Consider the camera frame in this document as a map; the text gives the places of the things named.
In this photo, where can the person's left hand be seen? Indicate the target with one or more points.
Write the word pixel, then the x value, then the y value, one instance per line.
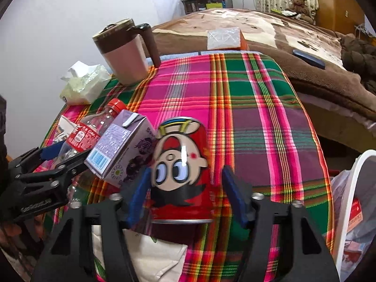
pixel 14 229

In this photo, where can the clear plastic bin bag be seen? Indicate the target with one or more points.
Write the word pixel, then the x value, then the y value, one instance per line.
pixel 343 185

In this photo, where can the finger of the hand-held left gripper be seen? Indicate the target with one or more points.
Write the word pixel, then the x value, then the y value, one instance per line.
pixel 70 167
pixel 50 152

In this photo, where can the brown teddy bear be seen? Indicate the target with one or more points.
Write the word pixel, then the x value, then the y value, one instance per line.
pixel 299 4

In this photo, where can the clear plastic bottle red cap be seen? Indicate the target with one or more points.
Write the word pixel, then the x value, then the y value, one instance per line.
pixel 85 132

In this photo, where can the dark blue phone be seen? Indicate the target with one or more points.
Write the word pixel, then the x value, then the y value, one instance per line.
pixel 308 58

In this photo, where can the crumpled silver white wrapper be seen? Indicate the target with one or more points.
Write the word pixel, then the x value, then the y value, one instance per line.
pixel 63 129

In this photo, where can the dark brown clothing pile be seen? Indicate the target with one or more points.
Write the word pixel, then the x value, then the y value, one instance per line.
pixel 358 55

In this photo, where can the orange medicine box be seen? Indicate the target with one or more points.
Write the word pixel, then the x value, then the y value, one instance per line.
pixel 355 214

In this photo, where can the cluttered shelf unit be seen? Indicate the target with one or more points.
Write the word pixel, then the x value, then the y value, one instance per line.
pixel 205 1

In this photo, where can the pale green tissue pack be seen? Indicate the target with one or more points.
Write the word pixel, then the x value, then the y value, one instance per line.
pixel 85 88

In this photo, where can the pink green plaid tablecloth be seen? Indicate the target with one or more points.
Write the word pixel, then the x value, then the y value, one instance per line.
pixel 235 108

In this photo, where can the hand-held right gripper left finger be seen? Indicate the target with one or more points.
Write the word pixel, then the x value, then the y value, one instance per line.
pixel 138 195

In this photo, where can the brown printed blanket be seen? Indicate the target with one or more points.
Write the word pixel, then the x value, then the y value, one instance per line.
pixel 323 82

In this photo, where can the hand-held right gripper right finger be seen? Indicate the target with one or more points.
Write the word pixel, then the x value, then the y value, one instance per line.
pixel 235 195

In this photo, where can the white round trash bin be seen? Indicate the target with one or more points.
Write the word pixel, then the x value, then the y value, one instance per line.
pixel 337 241

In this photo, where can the red cartoon drink can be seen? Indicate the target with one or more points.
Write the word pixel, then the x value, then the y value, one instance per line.
pixel 182 182

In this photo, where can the purple drink carton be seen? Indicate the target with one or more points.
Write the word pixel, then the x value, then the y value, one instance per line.
pixel 123 144

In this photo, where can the beige mug with brown lid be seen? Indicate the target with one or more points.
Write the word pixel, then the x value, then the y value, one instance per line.
pixel 123 61

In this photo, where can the white paper carton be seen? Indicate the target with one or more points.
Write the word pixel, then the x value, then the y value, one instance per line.
pixel 152 255

